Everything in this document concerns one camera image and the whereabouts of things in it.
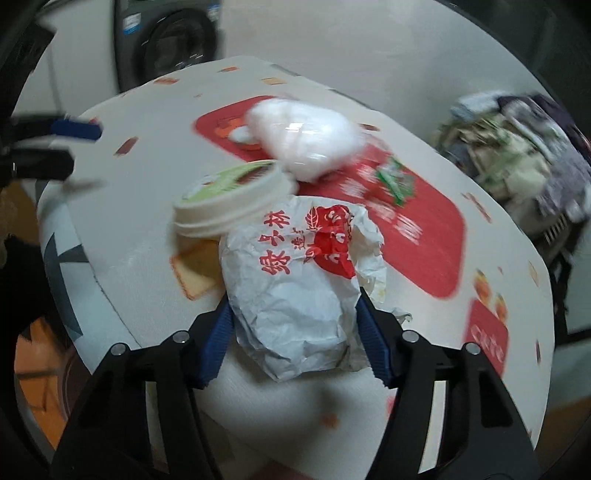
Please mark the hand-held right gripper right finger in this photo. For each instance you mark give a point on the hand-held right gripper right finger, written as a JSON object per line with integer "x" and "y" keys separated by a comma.
{"x": 374, "y": 341}

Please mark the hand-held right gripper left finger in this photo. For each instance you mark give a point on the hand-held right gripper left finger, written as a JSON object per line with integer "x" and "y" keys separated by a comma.
{"x": 217, "y": 341}

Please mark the white paper wrapper red print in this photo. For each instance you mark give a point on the white paper wrapper red print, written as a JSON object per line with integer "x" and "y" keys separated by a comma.
{"x": 295, "y": 295}

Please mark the grey washing machine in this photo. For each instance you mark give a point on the grey washing machine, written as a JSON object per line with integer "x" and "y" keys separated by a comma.
{"x": 171, "y": 41}

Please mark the black rack frame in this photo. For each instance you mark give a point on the black rack frame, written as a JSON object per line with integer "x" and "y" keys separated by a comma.
{"x": 561, "y": 286}

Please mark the small green wrapper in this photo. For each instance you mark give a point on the small green wrapper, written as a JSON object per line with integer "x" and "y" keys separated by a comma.
{"x": 397, "y": 184}

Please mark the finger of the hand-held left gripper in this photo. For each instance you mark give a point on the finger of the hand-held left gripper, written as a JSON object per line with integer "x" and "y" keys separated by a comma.
{"x": 78, "y": 129}
{"x": 51, "y": 167}

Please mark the pile of clothes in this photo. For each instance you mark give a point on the pile of clothes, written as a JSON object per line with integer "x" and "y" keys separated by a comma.
{"x": 517, "y": 152}

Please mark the white plastic bag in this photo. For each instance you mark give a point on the white plastic bag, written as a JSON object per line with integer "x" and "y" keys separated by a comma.
{"x": 304, "y": 134}

